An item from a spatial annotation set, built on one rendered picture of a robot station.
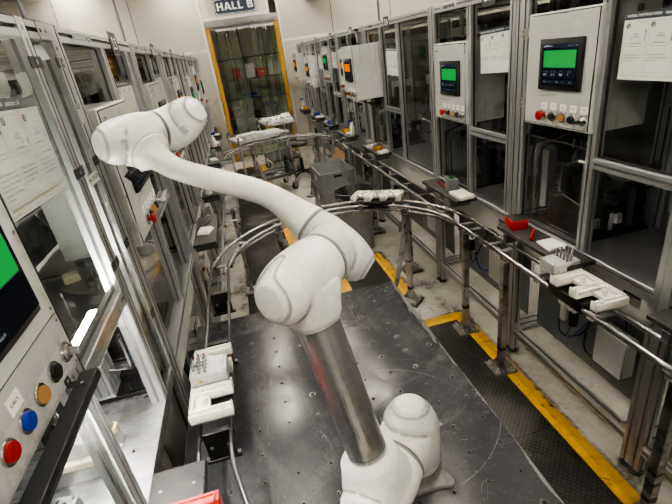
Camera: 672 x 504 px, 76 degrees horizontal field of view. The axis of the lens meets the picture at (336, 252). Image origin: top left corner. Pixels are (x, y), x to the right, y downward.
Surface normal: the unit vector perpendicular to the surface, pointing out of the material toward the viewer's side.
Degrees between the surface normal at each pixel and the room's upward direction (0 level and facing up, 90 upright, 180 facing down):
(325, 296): 84
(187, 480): 0
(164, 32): 90
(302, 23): 90
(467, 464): 0
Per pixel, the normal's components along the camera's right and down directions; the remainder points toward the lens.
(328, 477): -0.13, -0.90
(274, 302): -0.57, 0.33
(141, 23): 0.23, 0.39
